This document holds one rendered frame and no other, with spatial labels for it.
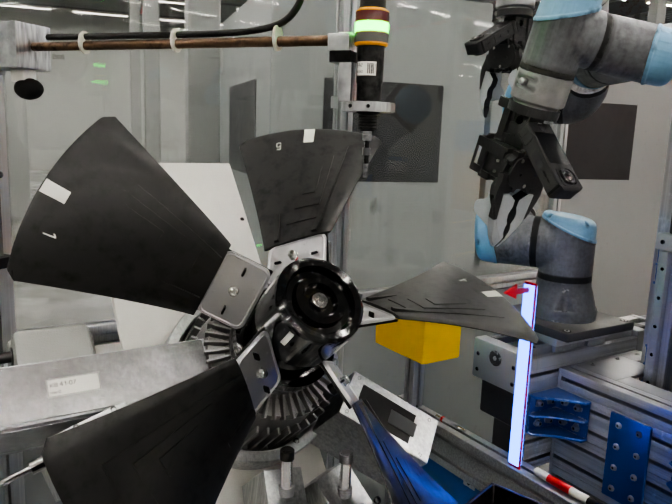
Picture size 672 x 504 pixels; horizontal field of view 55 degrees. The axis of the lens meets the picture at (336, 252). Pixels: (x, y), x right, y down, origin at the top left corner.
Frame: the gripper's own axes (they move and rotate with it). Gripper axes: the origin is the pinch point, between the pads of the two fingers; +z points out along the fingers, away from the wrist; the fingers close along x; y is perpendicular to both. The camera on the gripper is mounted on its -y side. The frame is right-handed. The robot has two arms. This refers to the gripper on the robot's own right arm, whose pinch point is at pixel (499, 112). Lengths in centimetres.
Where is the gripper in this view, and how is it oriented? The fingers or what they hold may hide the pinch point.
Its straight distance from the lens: 139.0
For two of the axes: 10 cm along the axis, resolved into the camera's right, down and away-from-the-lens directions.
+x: -5.4, -1.7, 8.2
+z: -0.4, 9.8, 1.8
